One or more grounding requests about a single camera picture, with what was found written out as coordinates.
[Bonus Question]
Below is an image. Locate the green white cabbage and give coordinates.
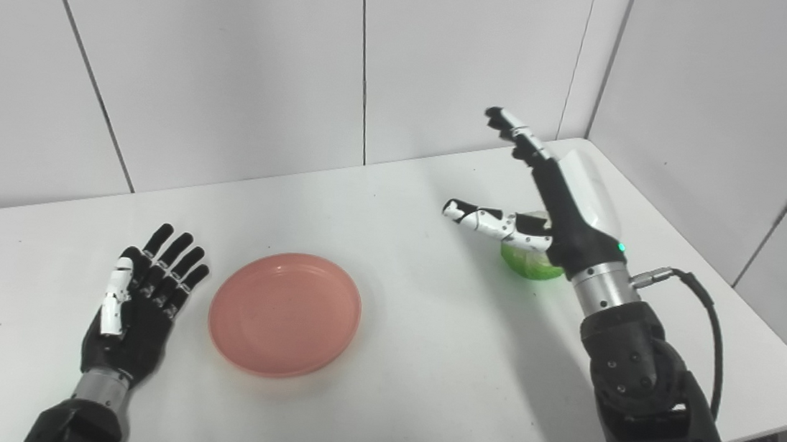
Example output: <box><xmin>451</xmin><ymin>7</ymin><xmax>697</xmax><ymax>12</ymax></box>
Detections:
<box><xmin>497</xmin><ymin>207</ymin><xmax>571</xmax><ymax>284</ymax></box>

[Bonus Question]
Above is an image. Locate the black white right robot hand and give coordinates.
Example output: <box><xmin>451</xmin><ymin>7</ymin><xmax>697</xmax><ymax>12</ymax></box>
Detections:
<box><xmin>436</xmin><ymin>102</ymin><xmax>642</xmax><ymax>286</ymax></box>

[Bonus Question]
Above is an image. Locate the pink plate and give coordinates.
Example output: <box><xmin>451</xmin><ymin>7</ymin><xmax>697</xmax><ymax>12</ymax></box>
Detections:
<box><xmin>203</xmin><ymin>245</ymin><xmax>367</xmax><ymax>387</ymax></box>

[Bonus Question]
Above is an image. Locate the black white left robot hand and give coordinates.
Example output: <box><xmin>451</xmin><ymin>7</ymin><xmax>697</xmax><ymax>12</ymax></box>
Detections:
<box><xmin>78</xmin><ymin>216</ymin><xmax>214</xmax><ymax>394</ymax></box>

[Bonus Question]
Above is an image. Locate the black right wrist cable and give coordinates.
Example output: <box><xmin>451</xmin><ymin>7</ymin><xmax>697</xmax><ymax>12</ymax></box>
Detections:
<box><xmin>617</xmin><ymin>264</ymin><xmax>734</xmax><ymax>423</ymax></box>

